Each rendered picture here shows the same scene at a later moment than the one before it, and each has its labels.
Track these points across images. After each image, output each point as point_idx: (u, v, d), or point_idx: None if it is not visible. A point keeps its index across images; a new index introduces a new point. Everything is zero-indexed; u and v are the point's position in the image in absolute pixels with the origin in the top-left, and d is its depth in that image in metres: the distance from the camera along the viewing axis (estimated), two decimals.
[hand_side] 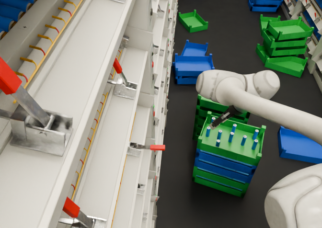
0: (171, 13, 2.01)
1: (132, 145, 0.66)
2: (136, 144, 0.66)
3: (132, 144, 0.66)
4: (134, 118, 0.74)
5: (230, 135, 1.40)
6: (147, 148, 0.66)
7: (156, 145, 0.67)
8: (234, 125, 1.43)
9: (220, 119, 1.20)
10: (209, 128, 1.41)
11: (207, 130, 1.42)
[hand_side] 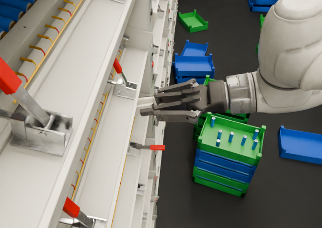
0: (171, 13, 2.01)
1: (132, 145, 0.66)
2: (136, 144, 0.66)
3: (132, 144, 0.66)
4: (134, 118, 0.74)
5: (230, 135, 1.40)
6: (147, 148, 0.66)
7: (156, 145, 0.67)
8: None
9: (181, 85, 0.69)
10: None
11: None
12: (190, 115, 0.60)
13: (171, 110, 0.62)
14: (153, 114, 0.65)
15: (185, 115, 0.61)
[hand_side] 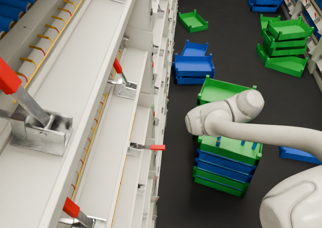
0: (171, 13, 2.01)
1: (132, 145, 0.66)
2: (136, 144, 0.66)
3: (132, 144, 0.66)
4: (134, 118, 0.74)
5: None
6: (147, 148, 0.66)
7: (156, 145, 0.67)
8: None
9: None
10: None
11: None
12: None
13: None
14: None
15: None
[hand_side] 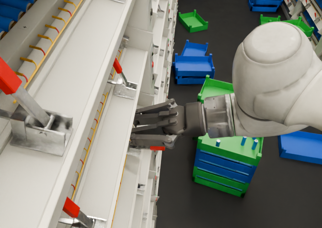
0: (171, 13, 2.01)
1: (132, 145, 0.66)
2: None
3: (132, 144, 0.66)
4: None
5: None
6: (147, 148, 0.66)
7: None
8: None
9: (160, 106, 0.66)
10: None
11: None
12: (165, 140, 0.57)
13: (146, 134, 0.59)
14: None
15: (160, 140, 0.58)
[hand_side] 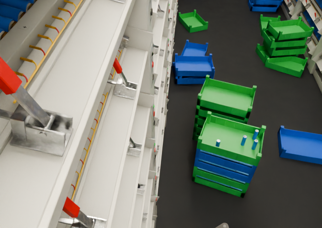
0: (171, 13, 2.01)
1: None
2: None
3: None
4: None
5: None
6: (128, 140, 0.65)
7: None
8: None
9: None
10: None
11: None
12: None
13: None
14: None
15: None
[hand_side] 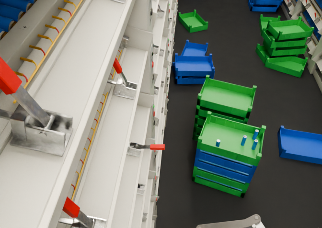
0: (171, 13, 2.01)
1: (132, 145, 0.66)
2: (136, 144, 0.66)
3: (132, 144, 0.66)
4: None
5: None
6: (147, 148, 0.66)
7: (156, 144, 0.66)
8: None
9: None
10: None
11: None
12: None
13: None
14: None
15: (243, 225, 0.44)
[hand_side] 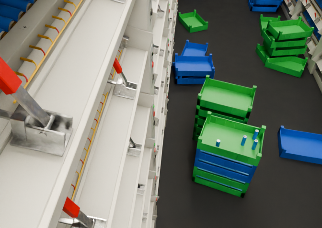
0: (171, 13, 2.01)
1: None
2: None
3: None
4: None
5: None
6: (128, 140, 0.65)
7: None
8: None
9: None
10: None
11: None
12: None
13: None
14: None
15: None
